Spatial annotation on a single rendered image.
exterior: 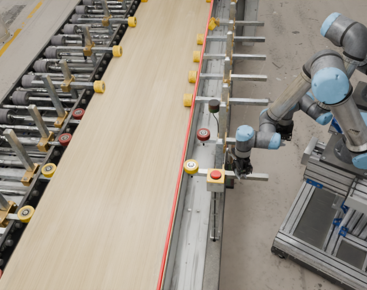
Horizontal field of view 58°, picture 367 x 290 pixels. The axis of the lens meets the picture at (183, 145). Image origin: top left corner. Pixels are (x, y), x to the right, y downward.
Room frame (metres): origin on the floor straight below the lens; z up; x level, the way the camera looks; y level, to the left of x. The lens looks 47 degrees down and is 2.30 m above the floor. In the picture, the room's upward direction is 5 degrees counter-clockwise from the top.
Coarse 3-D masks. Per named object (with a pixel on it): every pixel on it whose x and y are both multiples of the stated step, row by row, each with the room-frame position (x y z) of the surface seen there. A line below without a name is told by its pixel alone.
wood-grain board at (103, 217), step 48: (192, 0) 3.18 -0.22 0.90; (144, 48) 2.38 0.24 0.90; (192, 48) 2.32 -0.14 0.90; (96, 96) 1.82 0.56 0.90; (144, 96) 1.77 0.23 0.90; (96, 144) 1.36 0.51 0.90; (144, 144) 1.33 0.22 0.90; (48, 192) 1.04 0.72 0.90; (96, 192) 1.02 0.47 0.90; (144, 192) 0.99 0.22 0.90; (48, 240) 0.77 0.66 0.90; (96, 240) 0.75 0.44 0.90; (144, 240) 0.72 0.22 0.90; (0, 288) 0.56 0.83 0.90; (48, 288) 0.54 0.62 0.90; (96, 288) 0.53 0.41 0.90; (144, 288) 0.51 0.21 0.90
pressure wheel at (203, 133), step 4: (200, 128) 1.41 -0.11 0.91; (204, 128) 1.41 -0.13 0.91; (196, 132) 1.38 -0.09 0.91; (200, 132) 1.38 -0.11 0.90; (204, 132) 1.37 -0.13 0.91; (208, 132) 1.37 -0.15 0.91; (200, 136) 1.34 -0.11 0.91; (204, 136) 1.34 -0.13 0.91; (208, 136) 1.35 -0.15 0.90; (200, 140) 1.34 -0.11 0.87; (204, 140) 1.34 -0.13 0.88; (204, 144) 1.37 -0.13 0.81
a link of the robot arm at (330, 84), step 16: (320, 64) 0.98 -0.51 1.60; (336, 64) 0.95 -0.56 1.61; (320, 80) 0.90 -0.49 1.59; (336, 80) 0.88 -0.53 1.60; (320, 96) 0.89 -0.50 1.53; (336, 96) 0.87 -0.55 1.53; (336, 112) 0.90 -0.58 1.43; (352, 112) 0.88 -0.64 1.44; (352, 128) 0.87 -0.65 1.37; (352, 144) 0.87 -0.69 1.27; (352, 160) 0.85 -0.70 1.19
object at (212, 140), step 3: (210, 138) 1.37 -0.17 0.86; (213, 138) 1.37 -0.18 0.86; (216, 138) 1.36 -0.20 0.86; (228, 138) 1.35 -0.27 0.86; (231, 138) 1.35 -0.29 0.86; (234, 138) 1.35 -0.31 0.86; (201, 141) 1.36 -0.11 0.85; (204, 141) 1.36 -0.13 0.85; (207, 141) 1.35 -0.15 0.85; (210, 141) 1.35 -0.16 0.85; (213, 141) 1.35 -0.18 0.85; (228, 141) 1.33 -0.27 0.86; (231, 141) 1.33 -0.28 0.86; (234, 141) 1.33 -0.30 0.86; (231, 144) 1.33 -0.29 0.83; (234, 144) 1.32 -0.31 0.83
